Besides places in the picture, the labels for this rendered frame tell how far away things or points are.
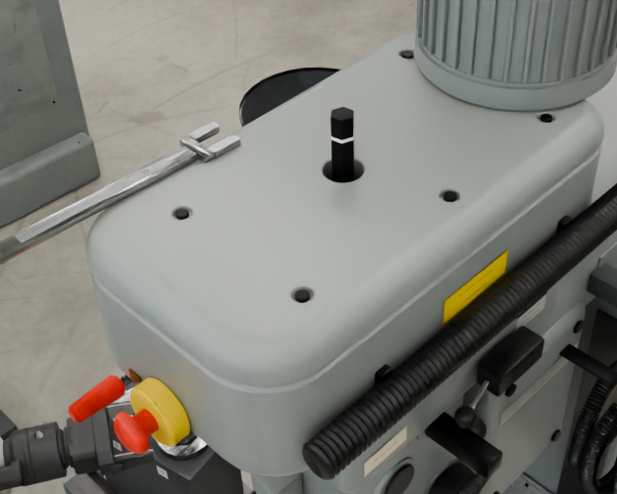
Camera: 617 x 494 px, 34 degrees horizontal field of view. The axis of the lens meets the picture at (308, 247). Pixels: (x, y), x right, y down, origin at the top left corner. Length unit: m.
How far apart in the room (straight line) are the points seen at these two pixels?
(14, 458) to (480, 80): 0.97
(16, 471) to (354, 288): 0.92
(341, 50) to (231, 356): 4.05
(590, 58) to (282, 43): 3.90
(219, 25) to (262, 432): 4.29
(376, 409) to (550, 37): 0.36
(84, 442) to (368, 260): 0.90
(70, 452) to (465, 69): 0.93
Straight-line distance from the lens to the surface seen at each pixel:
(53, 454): 1.60
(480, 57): 0.94
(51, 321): 3.53
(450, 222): 0.83
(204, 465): 1.64
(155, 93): 4.54
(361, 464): 0.92
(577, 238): 0.96
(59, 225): 0.85
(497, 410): 1.13
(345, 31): 4.89
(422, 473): 1.12
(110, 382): 0.97
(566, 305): 1.17
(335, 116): 0.84
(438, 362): 0.83
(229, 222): 0.83
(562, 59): 0.94
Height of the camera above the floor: 2.43
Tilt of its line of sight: 42 degrees down
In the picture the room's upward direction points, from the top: 3 degrees counter-clockwise
